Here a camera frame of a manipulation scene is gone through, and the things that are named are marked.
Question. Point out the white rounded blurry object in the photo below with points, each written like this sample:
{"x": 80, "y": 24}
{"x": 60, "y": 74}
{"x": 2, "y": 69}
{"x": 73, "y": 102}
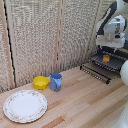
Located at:
{"x": 122, "y": 120}

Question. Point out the orange bread piece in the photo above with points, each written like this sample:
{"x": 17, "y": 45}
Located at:
{"x": 106, "y": 58}

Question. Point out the beige woven folding screen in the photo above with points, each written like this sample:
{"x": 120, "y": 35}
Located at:
{"x": 33, "y": 36}

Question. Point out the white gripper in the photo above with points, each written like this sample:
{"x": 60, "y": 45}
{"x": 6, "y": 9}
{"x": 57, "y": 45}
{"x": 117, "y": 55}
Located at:
{"x": 110, "y": 40}

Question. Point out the white floral rimmed plate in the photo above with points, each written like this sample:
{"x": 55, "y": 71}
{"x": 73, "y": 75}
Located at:
{"x": 25, "y": 106}

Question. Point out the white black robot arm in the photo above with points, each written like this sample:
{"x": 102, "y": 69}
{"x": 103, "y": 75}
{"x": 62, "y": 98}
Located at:
{"x": 113, "y": 23}

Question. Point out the black toaster oven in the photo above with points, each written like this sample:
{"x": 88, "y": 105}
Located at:
{"x": 124, "y": 53}

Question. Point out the yellow bowl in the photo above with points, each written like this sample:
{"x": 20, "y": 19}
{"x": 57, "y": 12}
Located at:
{"x": 41, "y": 82}

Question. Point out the blue cup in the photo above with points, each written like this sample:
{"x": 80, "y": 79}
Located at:
{"x": 56, "y": 82}

